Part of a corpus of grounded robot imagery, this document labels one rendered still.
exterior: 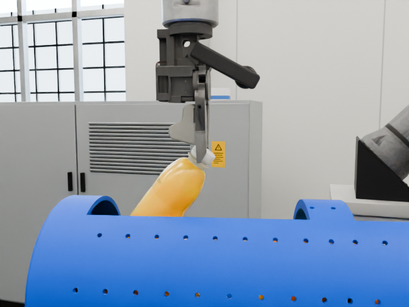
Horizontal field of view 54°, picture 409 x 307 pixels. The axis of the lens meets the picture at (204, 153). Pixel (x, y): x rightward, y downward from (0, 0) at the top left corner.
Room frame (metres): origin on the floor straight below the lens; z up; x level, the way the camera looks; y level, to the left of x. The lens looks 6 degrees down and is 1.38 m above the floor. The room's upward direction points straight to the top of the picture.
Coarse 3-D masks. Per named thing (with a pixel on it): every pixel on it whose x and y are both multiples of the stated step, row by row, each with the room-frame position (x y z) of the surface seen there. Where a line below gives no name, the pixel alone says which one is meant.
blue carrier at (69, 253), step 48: (48, 240) 0.57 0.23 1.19; (96, 240) 0.56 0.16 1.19; (144, 240) 0.56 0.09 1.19; (192, 240) 0.56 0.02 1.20; (240, 240) 0.55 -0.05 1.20; (288, 240) 0.55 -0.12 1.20; (336, 240) 0.54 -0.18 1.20; (384, 240) 0.54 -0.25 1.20; (48, 288) 0.53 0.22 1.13; (96, 288) 0.53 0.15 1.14; (144, 288) 0.52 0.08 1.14; (192, 288) 0.52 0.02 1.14; (240, 288) 0.51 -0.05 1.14; (288, 288) 0.51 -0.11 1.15; (336, 288) 0.51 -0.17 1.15; (384, 288) 0.50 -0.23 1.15
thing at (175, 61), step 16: (160, 32) 0.64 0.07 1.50; (176, 32) 0.62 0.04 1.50; (192, 32) 0.62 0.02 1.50; (208, 32) 0.63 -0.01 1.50; (160, 48) 0.65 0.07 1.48; (176, 48) 0.64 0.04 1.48; (192, 48) 0.64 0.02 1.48; (160, 64) 0.66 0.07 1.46; (176, 64) 0.64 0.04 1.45; (192, 64) 0.64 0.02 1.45; (160, 80) 0.63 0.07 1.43; (176, 80) 0.62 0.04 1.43; (192, 80) 0.62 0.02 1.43; (208, 80) 0.63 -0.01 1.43; (160, 96) 0.62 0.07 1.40; (176, 96) 0.62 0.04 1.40; (192, 96) 0.62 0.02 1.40; (208, 96) 0.63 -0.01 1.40
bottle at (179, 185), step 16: (176, 160) 0.65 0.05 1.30; (192, 160) 0.64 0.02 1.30; (160, 176) 0.64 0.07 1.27; (176, 176) 0.62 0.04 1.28; (192, 176) 0.63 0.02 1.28; (160, 192) 0.63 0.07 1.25; (176, 192) 0.62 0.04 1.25; (192, 192) 0.63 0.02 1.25; (144, 208) 0.63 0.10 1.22; (160, 208) 0.62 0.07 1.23; (176, 208) 0.63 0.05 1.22
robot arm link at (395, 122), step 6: (408, 108) 1.29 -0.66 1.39; (402, 114) 1.30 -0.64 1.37; (408, 114) 1.28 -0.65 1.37; (396, 120) 1.30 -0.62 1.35; (402, 120) 1.28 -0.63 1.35; (408, 120) 1.27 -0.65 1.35; (396, 126) 1.29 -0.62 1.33; (402, 126) 1.27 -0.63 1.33; (408, 126) 1.26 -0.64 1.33; (402, 132) 1.26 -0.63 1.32; (408, 132) 1.25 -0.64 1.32; (408, 138) 1.25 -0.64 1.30
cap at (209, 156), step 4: (192, 148) 0.65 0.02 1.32; (192, 152) 0.64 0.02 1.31; (208, 152) 0.64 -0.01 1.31; (204, 156) 0.63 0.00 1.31; (208, 156) 0.63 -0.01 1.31; (212, 156) 0.64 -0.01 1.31; (204, 160) 0.64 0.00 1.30; (208, 160) 0.64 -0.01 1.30; (212, 160) 0.65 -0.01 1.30; (208, 164) 0.65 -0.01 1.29
